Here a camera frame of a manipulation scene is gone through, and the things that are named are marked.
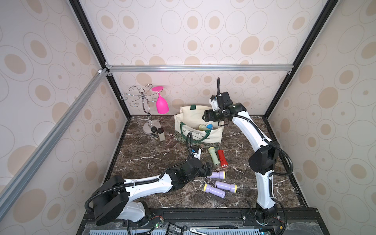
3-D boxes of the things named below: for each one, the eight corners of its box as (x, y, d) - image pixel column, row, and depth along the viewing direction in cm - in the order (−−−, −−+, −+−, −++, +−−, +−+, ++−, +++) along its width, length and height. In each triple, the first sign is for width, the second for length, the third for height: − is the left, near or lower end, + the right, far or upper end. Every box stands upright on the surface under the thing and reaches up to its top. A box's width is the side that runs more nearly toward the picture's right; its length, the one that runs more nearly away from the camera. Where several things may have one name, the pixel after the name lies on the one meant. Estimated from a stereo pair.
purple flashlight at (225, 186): (214, 188, 85) (215, 185, 82) (215, 182, 88) (216, 179, 84) (235, 193, 84) (236, 191, 80) (235, 187, 86) (237, 184, 82)
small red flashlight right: (221, 167, 93) (222, 165, 91) (217, 151, 101) (217, 149, 99) (227, 166, 93) (228, 165, 92) (222, 150, 101) (223, 149, 99)
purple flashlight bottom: (201, 191, 84) (202, 189, 81) (204, 185, 87) (204, 182, 83) (223, 200, 81) (224, 198, 78) (225, 193, 84) (226, 191, 80)
